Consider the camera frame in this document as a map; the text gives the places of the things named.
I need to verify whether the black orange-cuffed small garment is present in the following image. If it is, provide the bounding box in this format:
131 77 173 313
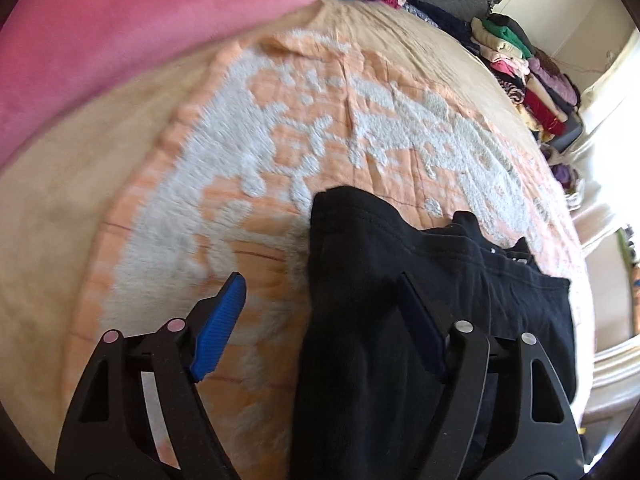
288 186 577 479

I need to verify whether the dark navy folded cloth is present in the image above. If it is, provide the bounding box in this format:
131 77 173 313
404 0 480 56

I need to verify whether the orange white patterned blanket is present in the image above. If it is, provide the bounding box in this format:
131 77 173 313
65 29 582 479

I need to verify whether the pink plush blanket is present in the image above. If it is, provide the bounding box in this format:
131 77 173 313
1 0 314 162

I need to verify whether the pile of folded clothes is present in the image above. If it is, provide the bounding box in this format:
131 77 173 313
469 13 585 209

